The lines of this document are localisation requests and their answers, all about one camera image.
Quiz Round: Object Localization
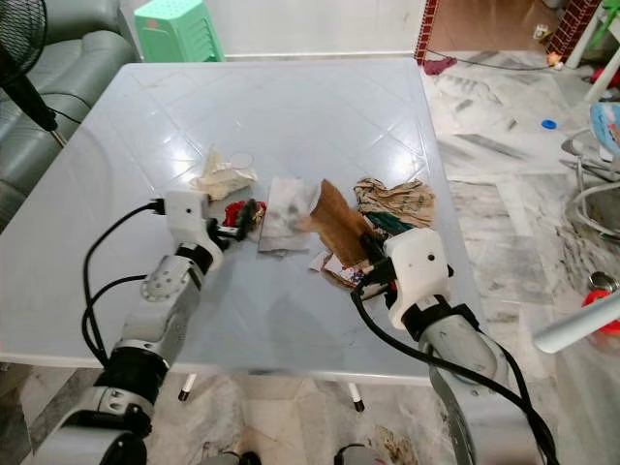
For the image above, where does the brown paper bag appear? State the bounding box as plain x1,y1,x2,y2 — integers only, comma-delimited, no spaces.
296,179,379,288

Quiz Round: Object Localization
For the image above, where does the red white printed wrapper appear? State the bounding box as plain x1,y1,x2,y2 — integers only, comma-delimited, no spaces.
310,250,365,290

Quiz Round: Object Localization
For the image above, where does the clear grey plastic bag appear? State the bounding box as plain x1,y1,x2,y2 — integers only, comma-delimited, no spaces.
259,176,317,256

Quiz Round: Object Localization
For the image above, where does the cream crumpled tissue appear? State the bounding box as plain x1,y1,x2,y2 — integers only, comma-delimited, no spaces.
190,145,260,202

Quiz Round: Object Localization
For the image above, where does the crumpled green printed paper bag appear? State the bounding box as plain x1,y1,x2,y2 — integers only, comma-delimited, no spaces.
354,176,437,236

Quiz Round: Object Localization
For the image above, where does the white square table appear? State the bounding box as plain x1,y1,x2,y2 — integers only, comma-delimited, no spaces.
0,56,519,415

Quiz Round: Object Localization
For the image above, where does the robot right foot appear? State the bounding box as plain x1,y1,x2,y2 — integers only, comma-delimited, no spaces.
333,443,390,465

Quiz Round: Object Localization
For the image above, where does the dark red cloth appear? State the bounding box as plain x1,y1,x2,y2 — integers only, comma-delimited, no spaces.
421,55,457,78

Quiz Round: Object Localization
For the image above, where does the green plastic stool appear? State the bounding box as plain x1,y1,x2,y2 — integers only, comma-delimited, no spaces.
133,0,223,65

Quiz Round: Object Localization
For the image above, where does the white round pole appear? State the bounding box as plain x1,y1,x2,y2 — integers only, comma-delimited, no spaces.
532,290,620,356

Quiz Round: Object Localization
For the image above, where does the grey green leather sofa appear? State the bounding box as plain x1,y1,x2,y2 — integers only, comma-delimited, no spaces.
0,0,133,231

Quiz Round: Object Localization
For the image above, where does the red plastic object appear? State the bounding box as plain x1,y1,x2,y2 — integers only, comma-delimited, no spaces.
581,272,620,336

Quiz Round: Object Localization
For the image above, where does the black standing fan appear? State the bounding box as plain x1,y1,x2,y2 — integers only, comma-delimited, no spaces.
0,0,69,149

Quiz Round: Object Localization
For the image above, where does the light blue printed bag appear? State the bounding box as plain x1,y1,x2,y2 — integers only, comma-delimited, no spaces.
589,101,620,163

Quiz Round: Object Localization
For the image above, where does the white furniture leg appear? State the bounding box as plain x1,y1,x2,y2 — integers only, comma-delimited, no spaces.
566,0,620,104

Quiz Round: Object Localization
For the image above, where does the red lattice panel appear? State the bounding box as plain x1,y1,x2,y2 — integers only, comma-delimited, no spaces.
546,0,604,59

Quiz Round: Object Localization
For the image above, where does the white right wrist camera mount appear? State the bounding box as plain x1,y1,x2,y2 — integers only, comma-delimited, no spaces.
385,228,452,331

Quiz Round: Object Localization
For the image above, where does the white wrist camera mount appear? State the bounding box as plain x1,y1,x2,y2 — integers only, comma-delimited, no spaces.
385,228,452,331
162,189,225,251

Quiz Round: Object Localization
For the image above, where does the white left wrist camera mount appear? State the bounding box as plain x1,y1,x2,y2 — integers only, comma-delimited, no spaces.
162,189,225,251

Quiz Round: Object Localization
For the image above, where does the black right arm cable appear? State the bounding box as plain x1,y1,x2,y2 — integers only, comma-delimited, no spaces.
351,283,560,465

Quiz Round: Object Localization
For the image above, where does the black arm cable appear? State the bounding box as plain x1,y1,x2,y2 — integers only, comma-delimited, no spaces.
81,198,167,366
351,283,560,465

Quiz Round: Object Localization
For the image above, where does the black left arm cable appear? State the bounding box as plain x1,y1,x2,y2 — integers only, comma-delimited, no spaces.
81,198,167,366

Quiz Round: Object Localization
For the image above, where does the thin black floor cable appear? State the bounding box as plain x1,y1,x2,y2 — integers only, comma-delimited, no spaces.
431,46,555,72

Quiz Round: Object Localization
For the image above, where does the red patterned door post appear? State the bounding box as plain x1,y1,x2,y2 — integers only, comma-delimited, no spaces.
413,0,440,65

